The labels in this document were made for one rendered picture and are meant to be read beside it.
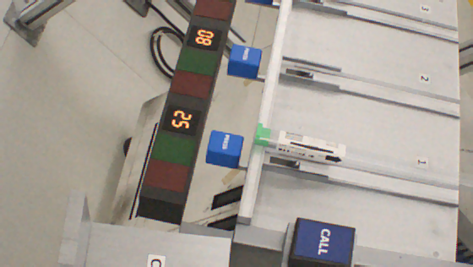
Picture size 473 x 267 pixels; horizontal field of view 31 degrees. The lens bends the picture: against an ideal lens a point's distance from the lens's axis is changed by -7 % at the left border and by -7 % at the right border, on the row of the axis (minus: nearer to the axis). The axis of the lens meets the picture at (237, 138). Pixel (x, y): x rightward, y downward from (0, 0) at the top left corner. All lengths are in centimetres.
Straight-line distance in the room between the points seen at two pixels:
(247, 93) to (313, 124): 65
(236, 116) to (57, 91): 38
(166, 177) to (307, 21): 24
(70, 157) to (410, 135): 90
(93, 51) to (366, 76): 96
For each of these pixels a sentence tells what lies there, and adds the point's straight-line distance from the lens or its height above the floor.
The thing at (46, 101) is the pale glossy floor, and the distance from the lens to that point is 165.
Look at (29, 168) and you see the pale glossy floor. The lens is 158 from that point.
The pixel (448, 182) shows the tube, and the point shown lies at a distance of 82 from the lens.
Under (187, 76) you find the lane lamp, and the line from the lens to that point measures 88.
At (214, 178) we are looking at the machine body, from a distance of 141.
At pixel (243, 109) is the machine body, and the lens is 147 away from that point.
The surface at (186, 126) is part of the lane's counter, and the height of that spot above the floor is 66.
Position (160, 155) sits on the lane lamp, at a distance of 82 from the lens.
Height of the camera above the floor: 118
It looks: 36 degrees down
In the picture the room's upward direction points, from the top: 68 degrees clockwise
